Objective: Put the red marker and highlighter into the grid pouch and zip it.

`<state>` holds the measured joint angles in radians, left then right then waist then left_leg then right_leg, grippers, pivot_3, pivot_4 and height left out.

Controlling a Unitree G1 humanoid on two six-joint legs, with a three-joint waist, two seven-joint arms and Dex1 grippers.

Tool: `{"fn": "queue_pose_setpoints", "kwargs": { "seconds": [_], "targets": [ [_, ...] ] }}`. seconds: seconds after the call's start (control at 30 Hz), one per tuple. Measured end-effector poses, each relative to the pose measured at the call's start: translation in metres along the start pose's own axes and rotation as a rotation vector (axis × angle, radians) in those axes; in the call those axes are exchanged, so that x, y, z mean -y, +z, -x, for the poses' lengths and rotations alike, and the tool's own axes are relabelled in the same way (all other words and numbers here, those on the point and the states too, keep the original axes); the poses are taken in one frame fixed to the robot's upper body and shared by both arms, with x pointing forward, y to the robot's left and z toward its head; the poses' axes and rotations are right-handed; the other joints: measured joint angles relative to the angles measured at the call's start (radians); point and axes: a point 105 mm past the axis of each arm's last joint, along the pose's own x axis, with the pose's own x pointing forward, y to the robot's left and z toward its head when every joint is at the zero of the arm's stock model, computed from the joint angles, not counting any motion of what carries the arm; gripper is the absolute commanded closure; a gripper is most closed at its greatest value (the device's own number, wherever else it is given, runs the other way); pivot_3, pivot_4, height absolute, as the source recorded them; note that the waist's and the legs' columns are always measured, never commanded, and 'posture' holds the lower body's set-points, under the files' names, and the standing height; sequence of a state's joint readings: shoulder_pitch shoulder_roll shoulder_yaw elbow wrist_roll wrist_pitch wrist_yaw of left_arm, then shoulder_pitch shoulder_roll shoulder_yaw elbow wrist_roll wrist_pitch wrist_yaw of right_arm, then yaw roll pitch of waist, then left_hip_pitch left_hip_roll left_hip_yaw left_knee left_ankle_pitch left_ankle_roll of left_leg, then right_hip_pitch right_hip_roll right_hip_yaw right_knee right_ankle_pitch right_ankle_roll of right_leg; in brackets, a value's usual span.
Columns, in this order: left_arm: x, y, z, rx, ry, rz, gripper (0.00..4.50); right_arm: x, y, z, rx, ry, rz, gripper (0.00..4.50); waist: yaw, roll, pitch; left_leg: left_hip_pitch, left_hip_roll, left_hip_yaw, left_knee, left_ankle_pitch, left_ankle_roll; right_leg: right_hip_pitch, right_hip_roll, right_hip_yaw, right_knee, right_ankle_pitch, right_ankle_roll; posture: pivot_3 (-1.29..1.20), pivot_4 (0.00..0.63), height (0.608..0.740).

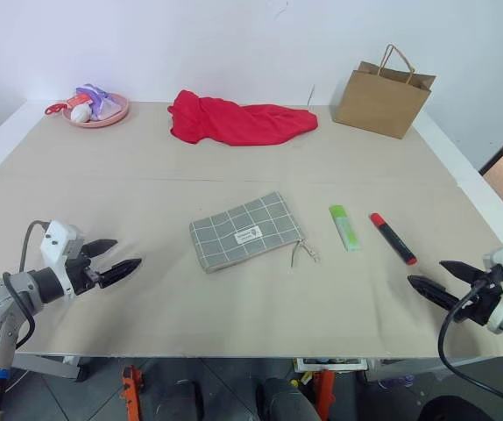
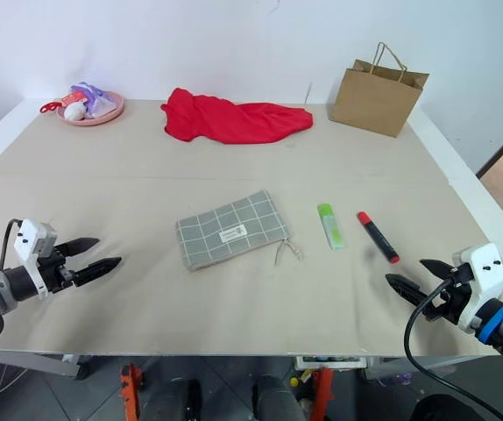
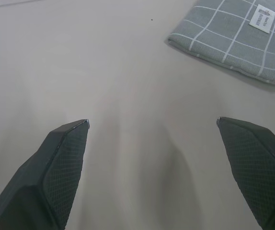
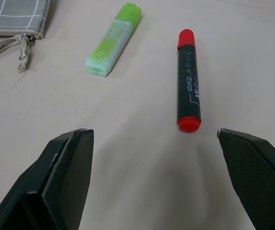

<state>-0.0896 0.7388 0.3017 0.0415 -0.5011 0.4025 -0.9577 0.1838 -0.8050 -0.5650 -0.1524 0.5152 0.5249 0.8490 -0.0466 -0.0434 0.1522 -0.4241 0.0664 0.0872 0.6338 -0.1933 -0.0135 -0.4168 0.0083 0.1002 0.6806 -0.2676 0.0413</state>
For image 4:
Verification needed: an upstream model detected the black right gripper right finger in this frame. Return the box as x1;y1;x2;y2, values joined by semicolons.
217;128;275;230

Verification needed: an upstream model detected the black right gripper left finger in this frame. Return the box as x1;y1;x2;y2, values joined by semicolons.
0;128;95;230

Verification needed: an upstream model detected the black marker with red cap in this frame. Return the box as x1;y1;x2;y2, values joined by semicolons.
176;29;203;133

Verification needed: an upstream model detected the green highlighter pen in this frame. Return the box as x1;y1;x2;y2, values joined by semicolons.
84;2;143;78

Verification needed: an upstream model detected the clear plastic bag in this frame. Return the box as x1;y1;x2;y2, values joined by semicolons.
0;0;50;74

